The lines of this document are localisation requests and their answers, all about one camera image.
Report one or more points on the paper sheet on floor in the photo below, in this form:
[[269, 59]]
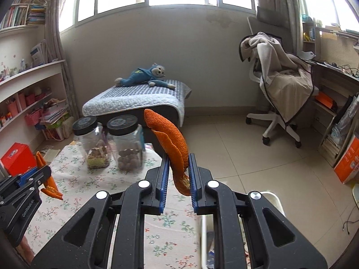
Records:
[[52, 155]]

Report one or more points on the floral tablecloth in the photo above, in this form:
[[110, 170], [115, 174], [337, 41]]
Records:
[[78, 179]]

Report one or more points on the small pink basket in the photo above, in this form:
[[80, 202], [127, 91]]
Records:
[[30, 99]]

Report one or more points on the white office chair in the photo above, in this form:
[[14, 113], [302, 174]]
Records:
[[276, 120]]

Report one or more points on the clear jar with round nuts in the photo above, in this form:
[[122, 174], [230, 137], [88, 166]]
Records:
[[127, 145]]

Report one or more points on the grey board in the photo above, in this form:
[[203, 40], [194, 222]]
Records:
[[269, 16]]

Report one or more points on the small orange peel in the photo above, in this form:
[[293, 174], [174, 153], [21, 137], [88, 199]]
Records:
[[52, 189]]

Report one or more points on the red cardboard box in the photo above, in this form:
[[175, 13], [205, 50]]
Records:
[[19, 159]]

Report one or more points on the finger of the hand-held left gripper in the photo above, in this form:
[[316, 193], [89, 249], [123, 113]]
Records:
[[26, 207], [29, 177]]

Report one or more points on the pink pen holder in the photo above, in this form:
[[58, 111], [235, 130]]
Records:
[[12, 109]]

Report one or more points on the clear plastic bag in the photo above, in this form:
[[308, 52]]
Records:
[[346, 120]]

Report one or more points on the clear jar with brown chunks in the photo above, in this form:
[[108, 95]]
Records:
[[94, 145]]

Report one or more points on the long orange peel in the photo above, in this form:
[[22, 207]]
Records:
[[171, 140]]

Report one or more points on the person's left forearm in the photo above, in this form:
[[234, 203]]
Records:
[[25, 249]]

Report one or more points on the pink lattice basket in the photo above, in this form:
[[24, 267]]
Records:
[[33, 117]]

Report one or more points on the orange white carton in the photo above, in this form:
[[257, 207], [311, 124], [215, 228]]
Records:
[[347, 162]]

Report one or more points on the row of books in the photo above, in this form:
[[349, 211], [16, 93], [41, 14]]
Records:
[[16, 16]]

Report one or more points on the patterned grey curtain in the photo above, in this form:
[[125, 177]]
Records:
[[60, 47], [280, 0]]

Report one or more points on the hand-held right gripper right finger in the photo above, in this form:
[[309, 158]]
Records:
[[193, 185]]

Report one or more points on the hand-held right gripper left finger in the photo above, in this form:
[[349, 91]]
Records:
[[164, 185]]

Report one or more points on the blue plush monkey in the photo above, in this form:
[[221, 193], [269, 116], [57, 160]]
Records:
[[140, 75]]

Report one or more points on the tall pink bin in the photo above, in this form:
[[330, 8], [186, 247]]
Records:
[[22, 102]]

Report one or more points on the cream cloth bag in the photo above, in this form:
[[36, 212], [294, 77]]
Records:
[[68, 127]]

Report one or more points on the wooden desk with shelves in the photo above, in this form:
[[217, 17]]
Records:
[[331, 72]]

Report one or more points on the orange box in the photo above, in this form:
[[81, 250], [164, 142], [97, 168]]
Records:
[[325, 101]]

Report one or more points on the beige blanket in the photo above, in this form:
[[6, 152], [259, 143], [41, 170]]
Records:
[[280, 75]]

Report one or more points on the white curved bookshelf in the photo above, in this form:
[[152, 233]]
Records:
[[33, 72]]

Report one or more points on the grey mattress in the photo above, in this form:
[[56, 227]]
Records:
[[134, 96]]

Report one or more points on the stack of papers and books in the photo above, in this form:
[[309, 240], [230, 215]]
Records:
[[54, 115]]

